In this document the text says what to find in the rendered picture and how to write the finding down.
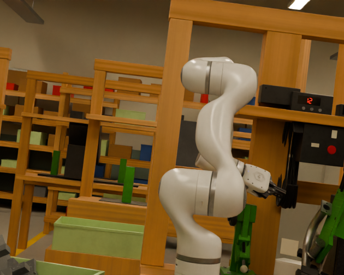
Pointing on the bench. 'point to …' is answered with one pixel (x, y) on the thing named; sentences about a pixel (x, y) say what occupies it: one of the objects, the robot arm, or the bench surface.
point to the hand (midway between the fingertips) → (279, 192)
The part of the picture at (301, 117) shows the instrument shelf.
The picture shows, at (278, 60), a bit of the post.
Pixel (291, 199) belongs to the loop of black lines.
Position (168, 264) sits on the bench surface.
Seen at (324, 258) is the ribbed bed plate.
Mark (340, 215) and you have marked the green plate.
